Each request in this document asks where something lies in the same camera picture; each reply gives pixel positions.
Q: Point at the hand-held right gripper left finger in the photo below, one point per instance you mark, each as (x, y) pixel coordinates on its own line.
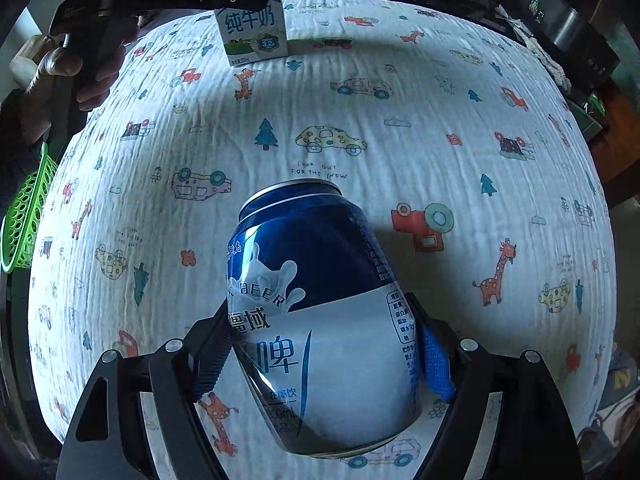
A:
(215, 355)

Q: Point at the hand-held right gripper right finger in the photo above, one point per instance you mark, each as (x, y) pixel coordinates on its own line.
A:
(435, 365)

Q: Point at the white milk carton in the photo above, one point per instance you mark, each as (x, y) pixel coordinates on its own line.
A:
(250, 30)

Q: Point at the blue and white can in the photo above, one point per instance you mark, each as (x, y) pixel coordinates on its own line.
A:
(325, 320)

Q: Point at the green plastic basket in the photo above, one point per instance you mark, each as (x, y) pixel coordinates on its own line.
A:
(25, 200)

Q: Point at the person's left forearm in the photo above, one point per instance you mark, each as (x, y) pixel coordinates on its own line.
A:
(20, 120)

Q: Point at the person's left hand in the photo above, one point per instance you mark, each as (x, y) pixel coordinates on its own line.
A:
(62, 65)

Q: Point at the printed white blanket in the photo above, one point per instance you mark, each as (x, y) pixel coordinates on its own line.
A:
(350, 110)

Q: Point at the white cloth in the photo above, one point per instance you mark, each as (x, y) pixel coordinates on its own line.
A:
(545, 60)

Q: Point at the black appliance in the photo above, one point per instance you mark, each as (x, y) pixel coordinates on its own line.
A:
(570, 25)

